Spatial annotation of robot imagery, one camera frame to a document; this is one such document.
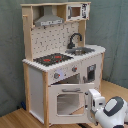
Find toy microwave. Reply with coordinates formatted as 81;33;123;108
66;3;90;21

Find left stove knob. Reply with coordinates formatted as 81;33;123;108
54;73;60;79

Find grey dishwasher panel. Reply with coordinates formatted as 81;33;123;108
87;65;96;82

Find stove knob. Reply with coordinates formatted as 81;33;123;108
71;66;78;73
54;73;60;79

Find white oven door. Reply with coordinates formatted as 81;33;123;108
49;83;94;124

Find black faucet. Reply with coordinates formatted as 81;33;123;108
67;33;82;49

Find grey range hood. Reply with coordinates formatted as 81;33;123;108
35;6;64;27

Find small metal pot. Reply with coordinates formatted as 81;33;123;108
74;49;86;55

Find black stovetop with red burners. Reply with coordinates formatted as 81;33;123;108
34;53;70;67

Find grey sink basin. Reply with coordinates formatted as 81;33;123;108
65;47;95;56

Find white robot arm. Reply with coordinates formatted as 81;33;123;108
87;89;128;128

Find wooden toy kitchen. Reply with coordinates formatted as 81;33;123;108
22;2;105;127

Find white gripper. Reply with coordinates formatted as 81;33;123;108
87;89;105;124

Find right stove knob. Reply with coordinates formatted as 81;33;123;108
71;66;78;73

